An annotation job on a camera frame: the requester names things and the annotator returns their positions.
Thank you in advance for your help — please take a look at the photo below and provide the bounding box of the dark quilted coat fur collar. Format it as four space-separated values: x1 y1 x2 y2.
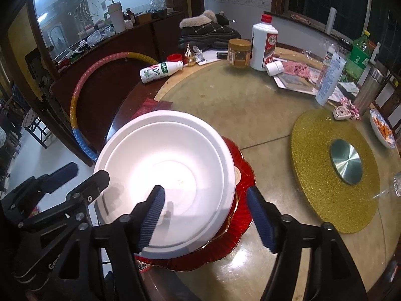
178 10 242 49

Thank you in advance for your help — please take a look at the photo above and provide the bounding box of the peanut butter jar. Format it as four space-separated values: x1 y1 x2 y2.
227 38 252 69

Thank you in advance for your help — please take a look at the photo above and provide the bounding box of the pink beaded band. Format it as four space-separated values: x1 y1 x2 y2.
340 98 361 120

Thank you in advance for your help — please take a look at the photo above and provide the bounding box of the gold perfume bottle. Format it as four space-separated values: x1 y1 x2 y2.
184 43 195 67

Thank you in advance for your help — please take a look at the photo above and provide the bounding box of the multicolour hula hoop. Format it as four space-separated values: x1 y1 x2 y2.
70 51 160 164

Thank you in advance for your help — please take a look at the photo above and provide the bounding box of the white paper sheet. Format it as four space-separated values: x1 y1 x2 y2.
272 72 318 95

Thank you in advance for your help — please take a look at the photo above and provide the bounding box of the white tumbler with handle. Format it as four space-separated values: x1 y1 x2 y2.
103 1 126 34

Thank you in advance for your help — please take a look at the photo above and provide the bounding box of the blue white plate with food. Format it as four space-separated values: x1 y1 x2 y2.
369 108 397 150

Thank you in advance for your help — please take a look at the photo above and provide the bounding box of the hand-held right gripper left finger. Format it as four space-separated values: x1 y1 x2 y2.
59 185 166 301

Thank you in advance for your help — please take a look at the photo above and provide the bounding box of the steel thermos flask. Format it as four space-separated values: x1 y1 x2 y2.
354 67 386 115

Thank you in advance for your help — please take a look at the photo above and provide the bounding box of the dark chair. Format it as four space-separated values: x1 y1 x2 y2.
23 109 53 150

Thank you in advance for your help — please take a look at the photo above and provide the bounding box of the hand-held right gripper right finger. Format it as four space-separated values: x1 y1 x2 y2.
246 186 367 301

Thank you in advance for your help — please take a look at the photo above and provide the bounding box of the white liquor bottle red cap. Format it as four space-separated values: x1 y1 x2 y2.
250 14 279 71

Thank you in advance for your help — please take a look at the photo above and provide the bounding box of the red scalloped glass plate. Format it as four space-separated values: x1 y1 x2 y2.
135 136 256 272

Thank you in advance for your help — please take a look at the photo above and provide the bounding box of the red packet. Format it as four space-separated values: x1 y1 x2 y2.
134 98 173 120

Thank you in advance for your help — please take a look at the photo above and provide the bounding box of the dark wooden sideboard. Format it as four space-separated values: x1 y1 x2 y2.
49 11 186 161

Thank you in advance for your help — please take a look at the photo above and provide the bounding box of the gold glitter turntable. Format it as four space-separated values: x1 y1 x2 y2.
290 109 380 234

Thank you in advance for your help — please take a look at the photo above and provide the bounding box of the white paper roll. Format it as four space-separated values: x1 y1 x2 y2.
325 7 338 35

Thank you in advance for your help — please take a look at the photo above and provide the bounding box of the white milk drink bottle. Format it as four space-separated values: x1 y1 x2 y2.
140 61 185 85

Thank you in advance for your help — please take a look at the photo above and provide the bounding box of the small white cup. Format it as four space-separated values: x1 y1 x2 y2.
265 60 284 77

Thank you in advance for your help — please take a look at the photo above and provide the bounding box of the green plastic bottle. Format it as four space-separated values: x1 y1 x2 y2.
347 30 375 80

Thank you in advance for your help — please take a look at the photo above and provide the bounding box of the glass beer mug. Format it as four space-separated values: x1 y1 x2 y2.
392 172 401 199

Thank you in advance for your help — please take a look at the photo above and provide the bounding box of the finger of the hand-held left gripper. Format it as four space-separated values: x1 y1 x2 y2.
19 170 110 229
2 162 79 207

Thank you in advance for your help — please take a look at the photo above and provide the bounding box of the clear water bottle blue label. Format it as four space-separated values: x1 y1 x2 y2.
315 45 347 107

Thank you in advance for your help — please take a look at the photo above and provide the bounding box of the pink cloth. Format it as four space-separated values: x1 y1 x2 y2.
280 61 321 81

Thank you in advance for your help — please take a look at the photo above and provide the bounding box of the small white device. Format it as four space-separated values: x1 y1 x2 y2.
332 105 352 121

